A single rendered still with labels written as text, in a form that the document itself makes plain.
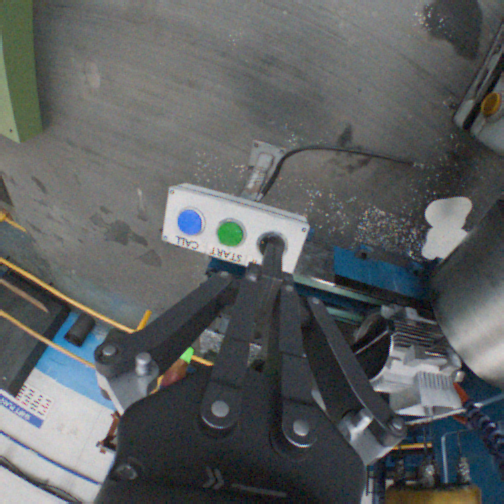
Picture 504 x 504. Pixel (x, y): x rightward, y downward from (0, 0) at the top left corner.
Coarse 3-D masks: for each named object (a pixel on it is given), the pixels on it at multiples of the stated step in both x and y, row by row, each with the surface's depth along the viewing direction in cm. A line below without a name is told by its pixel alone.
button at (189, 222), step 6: (186, 210) 27; (192, 210) 27; (180, 216) 27; (186, 216) 26; (192, 216) 26; (198, 216) 27; (180, 222) 27; (186, 222) 27; (192, 222) 27; (198, 222) 27; (180, 228) 27; (186, 228) 27; (192, 228) 27; (198, 228) 27; (192, 234) 27
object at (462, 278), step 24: (480, 240) 26; (456, 264) 29; (480, 264) 24; (432, 288) 33; (456, 288) 28; (480, 288) 24; (456, 312) 27; (480, 312) 23; (456, 336) 26; (480, 336) 23; (480, 360) 23
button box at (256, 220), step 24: (168, 192) 27; (192, 192) 26; (216, 192) 30; (168, 216) 28; (216, 216) 27; (240, 216) 27; (264, 216) 26; (288, 216) 28; (168, 240) 29; (192, 240) 28; (216, 240) 28; (288, 240) 27; (288, 264) 28
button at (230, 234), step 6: (228, 222) 26; (234, 222) 27; (222, 228) 26; (228, 228) 26; (234, 228) 26; (240, 228) 27; (222, 234) 27; (228, 234) 27; (234, 234) 27; (240, 234) 27; (222, 240) 27; (228, 240) 27; (234, 240) 27; (240, 240) 27; (228, 246) 27; (234, 246) 27
